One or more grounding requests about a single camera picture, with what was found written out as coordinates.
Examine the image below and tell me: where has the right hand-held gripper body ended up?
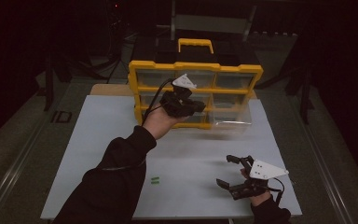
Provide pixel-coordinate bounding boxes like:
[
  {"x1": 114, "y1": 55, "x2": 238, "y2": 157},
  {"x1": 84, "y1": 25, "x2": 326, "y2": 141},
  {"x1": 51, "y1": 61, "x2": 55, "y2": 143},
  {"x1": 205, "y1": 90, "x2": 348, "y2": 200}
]
[{"x1": 228, "y1": 155, "x2": 290, "y2": 202}]

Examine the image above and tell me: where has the hand-held gripper black cable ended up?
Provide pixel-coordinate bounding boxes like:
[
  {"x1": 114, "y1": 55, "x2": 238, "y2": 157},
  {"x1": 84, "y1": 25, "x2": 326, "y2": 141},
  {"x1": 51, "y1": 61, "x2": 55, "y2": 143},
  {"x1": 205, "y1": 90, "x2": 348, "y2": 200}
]
[
  {"x1": 271, "y1": 176, "x2": 286, "y2": 206},
  {"x1": 101, "y1": 77, "x2": 174, "y2": 172}
]

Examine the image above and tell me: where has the black tripod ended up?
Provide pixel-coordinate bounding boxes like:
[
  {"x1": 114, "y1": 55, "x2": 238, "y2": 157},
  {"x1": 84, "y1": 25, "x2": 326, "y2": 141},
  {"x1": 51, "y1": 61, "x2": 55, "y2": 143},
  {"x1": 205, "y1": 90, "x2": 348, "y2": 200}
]
[{"x1": 87, "y1": 0, "x2": 129, "y2": 84}]

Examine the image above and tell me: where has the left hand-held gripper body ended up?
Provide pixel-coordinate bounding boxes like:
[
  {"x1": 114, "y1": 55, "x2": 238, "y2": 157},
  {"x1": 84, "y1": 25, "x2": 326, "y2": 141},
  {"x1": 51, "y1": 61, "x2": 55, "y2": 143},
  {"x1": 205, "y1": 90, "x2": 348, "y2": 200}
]
[{"x1": 158, "y1": 73, "x2": 198, "y2": 119}]

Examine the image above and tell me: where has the left hand-held gripper black cable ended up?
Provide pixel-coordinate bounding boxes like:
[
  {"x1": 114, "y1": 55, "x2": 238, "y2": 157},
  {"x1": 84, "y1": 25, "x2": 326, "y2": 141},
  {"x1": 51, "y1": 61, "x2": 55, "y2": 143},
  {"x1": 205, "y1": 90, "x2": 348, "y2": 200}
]
[{"x1": 101, "y1": 77, "x2": 174, "y2": 172}]

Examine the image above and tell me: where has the person's right hand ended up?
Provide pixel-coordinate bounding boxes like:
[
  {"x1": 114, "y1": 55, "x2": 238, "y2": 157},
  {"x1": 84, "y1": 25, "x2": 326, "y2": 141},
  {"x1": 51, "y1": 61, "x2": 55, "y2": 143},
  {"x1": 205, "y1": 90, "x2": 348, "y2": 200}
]
[{"x1": 240, "y1": 167, "x2": 273, "y2": 207}]

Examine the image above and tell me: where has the grid of clear drawers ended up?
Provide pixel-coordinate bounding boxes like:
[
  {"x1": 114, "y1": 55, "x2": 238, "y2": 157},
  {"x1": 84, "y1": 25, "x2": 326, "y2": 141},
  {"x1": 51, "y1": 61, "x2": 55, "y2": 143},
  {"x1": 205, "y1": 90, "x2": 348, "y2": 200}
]
[{"x1": 135, "y1": 69, "x2": 257, "y2": 124}]

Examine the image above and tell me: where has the wooden board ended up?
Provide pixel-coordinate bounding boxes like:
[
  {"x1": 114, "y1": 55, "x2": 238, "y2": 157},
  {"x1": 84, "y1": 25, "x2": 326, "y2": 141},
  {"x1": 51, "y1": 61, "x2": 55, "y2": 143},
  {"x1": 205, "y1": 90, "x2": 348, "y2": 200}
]
[{"x1": 89, "y1": 83, "x2": 135, "y2": 97}]

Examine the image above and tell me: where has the metal floor rail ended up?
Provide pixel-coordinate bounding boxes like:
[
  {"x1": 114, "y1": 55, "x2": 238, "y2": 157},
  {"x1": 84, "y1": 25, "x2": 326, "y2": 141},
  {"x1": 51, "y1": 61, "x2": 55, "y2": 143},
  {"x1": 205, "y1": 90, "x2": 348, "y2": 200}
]
[
  {"x1": 287, "y1": 83, "x2": 355, "y2": 224},
  {"x1": 0, "y1": 81, "x2": 87, "y2": 224}
]

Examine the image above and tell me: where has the yellow and black drawer cabinet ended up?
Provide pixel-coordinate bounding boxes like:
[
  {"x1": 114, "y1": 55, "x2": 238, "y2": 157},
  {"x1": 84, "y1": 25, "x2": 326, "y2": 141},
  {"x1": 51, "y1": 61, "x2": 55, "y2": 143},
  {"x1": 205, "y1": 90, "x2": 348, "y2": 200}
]
[{"x1": 127, "y1": 37, "x2": 265, "y2": 130}]

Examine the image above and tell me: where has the person's left hand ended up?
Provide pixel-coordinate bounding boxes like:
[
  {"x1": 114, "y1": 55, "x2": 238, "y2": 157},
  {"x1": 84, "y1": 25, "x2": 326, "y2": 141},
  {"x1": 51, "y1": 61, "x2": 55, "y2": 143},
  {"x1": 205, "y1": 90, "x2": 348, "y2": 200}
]
[{"x1": 142, "y1": 105, "x2": 190, "y2": 141}]

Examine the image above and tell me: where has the right hand-held gripper black cable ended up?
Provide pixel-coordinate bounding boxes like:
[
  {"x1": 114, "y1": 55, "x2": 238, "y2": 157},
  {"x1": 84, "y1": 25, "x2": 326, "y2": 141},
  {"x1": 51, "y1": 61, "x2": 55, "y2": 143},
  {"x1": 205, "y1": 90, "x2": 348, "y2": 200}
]
[{"x1": 271, "y1": 176, "x2": 286, "y2": 206}]

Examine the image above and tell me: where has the clear plastic drawer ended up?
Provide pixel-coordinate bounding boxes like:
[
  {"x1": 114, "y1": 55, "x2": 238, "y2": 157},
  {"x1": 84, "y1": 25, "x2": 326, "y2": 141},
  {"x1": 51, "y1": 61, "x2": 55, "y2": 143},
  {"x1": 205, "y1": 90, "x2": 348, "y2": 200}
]
[{"x1": 210, "y1": 92, "x2": 253, "y2": 134}]

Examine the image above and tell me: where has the black stand post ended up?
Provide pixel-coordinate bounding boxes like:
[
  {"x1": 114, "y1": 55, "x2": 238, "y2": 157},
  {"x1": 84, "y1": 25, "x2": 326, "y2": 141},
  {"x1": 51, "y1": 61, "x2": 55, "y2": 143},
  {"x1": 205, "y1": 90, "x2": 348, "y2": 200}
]
[
  {"x1": 42, "y1": 51, "x2": 73, "y2": 113},
  {"x1": 284, "y1": 40, "x2": 315, "y2": 126}
]

